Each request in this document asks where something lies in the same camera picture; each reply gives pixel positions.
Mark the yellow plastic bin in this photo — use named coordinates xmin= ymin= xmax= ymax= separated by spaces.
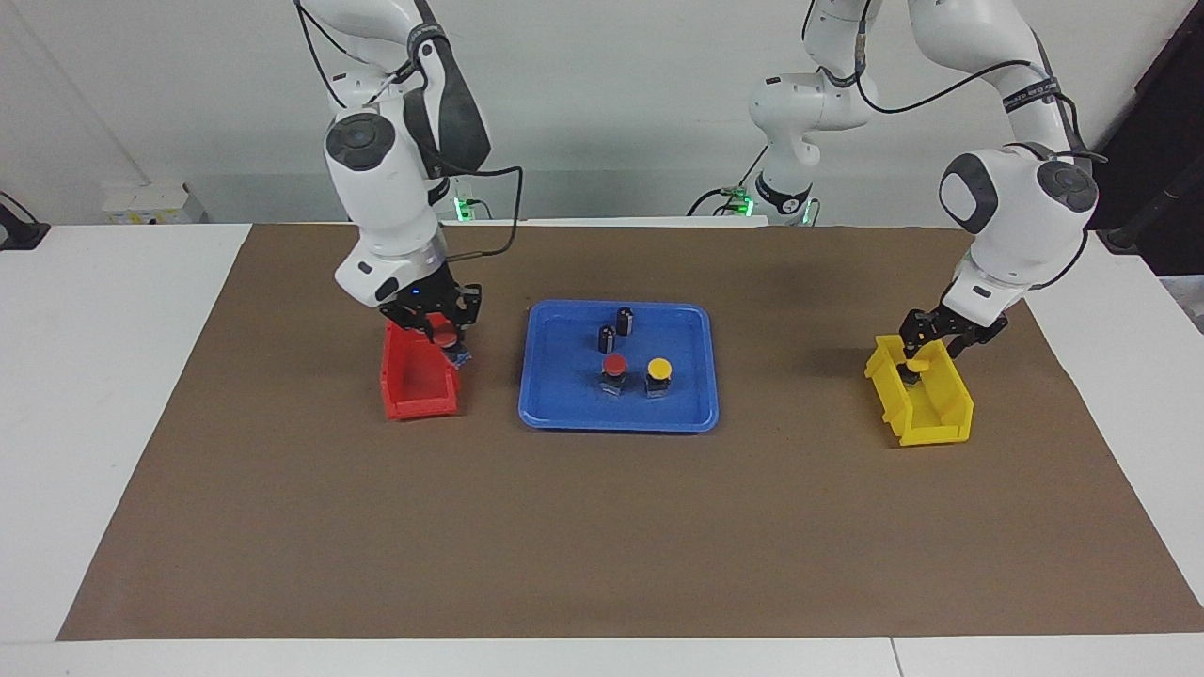
xmin=864 ymin=332 xmax=974 ymax=447

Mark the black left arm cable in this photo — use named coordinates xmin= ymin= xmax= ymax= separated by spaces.
xmin=851 ymin=0 xmax=1106 ymax=163

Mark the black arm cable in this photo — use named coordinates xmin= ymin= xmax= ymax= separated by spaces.
xmin=851 ymin=0 xmax=1106 ymax=163
xmin=296 ymin=0 xmax=524 ymax=260

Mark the red plastic bin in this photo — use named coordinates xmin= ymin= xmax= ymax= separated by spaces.
xmin=380 ymin=315 xmax=460 ymax=420

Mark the black equipment stand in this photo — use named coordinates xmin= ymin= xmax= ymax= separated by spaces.
xmin=1096 ymin=0 xmax=1204 ymax=276

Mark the brown paper table mat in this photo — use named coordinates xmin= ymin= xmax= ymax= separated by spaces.
xmin=56 ymin=223 xmax=1204 ymax=642

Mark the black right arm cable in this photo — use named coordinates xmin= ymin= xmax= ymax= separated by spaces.
xmin=296 ymin=0 xmax=524 ymax=260

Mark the blue plastic tray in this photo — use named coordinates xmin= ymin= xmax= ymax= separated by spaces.
xmin=518 ymin=300 xmax=721 ymax=433

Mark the black table clamp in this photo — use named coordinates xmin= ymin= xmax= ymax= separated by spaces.
xmin=0 ymin=193 xmax=50 ymax=251

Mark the black left base cable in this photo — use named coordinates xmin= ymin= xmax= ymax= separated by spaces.
xmin=685 ymin=141 xmax=772 ymax=217

